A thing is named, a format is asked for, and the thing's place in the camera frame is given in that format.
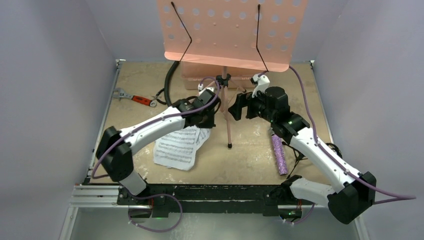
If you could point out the black microphone tripod stand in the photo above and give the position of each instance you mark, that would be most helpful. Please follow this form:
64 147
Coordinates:
300 156

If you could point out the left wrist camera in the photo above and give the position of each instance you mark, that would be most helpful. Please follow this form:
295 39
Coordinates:
202 88

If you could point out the pink plastic storage box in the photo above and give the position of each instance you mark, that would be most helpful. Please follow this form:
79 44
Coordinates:
193 73

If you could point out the black handled pliers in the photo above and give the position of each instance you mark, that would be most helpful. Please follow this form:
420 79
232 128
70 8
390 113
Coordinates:
157 97

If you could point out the aluminium table frame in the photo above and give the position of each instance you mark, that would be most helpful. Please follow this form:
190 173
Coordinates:
348 194

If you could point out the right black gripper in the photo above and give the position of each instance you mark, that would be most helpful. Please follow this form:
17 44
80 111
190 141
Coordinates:
249 107

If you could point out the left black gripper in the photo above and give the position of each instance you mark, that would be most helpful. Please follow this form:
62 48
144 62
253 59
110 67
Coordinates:
209 124

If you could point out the sheet music page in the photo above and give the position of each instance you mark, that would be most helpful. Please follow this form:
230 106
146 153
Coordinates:
178 149

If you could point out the purple glitter microphone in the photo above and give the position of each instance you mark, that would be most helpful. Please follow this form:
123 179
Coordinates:
280 159

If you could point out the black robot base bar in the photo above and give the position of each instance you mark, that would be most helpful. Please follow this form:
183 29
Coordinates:
163 199

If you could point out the pink folding music stand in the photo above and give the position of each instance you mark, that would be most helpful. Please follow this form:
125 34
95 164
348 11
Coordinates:
248 34

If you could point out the red handled adjustable wrench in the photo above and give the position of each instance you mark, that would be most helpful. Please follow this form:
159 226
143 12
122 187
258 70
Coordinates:
120 93

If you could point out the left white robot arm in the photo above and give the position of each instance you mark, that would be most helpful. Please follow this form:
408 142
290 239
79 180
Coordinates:
117 147

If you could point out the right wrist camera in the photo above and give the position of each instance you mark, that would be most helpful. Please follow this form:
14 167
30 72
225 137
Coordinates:
261 83

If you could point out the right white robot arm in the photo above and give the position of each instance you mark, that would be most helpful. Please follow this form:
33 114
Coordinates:
349 193

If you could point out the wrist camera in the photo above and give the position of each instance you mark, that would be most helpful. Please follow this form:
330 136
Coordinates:
261 83
202 88

